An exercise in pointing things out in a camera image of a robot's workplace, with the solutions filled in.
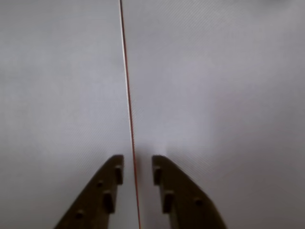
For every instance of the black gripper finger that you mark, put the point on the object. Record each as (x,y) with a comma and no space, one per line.
(186,198)
(93,198)

